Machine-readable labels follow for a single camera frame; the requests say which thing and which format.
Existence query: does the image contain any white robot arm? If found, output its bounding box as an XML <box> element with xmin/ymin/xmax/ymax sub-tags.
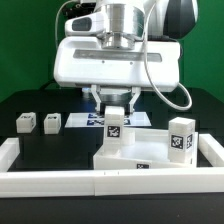
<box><xmin>54</xmin><ymin>0</ymin><xmax>198</xmax><ymax>114</ymax></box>

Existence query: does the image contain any white square table top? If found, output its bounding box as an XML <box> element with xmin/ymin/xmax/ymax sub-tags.
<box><xmin>93</xmin><ymin>128</ymin><xmax>198</xmax><ymax>170</ymax></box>

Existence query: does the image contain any black cable bundle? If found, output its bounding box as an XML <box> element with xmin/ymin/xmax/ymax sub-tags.
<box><xmin>39</xmin><ymin>71</ymin><xmax>64</xmax><ymax>92</ymax></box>

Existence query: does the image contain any white cable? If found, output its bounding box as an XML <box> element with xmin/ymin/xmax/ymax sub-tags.
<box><xmin>54</xmin><ymin>0</ymin><xmax>78</xmax><ymax>81</ymax></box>

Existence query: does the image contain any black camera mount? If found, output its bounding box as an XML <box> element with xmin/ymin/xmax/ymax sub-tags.
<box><xmin>62</xmin><ymin>3</ymin><xmax>96</xmax><ymax>19</ymax></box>

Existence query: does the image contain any white U-shaped fence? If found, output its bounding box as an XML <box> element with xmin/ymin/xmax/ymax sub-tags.
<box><xmin>0</xmin><ymin>138</ymin><xmax>224</xmax><ymax>198</ymax></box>

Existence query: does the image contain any white marker sheet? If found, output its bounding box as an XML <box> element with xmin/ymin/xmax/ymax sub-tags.
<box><xmin>65</xmin><ymin>112</ymin><xmax>151</xmax><ymax>128</ymax></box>

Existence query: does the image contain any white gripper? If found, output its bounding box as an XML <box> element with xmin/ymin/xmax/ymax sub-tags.
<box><xmin>54</xmin><ymin>12</ymin><xmax>180</xmax><ymax>114</ymax></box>

